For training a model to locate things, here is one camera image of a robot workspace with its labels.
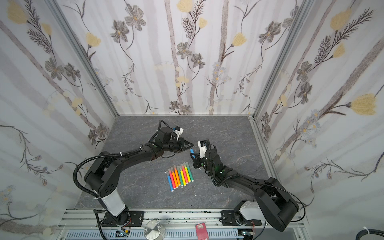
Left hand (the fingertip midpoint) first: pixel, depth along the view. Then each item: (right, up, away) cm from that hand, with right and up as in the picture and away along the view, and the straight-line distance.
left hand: (190, 141), depth 85 cm
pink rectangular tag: (+6, -42, -14) cm, 45 cm away
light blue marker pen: (-12, -23, +1) cm, 26 cm away
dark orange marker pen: (-10, -22, +3) cm, 25 cm away
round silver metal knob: (-14, -34, -25) cm, 45 cm away
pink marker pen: (-4, -20, +4) cm, 21 cm away
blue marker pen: (+1, -6, -1) cm, 6 cm away
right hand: (-1, -6, -3) cm, 7 cm away
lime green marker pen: (-5, -21, +4) cm, 22 cm away
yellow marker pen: (-3, -19, +6) cm, 20 cm away
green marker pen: (-1, -19, +6) cm, 20 cm away
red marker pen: (-11, -23, +2) cm, 25 cm away
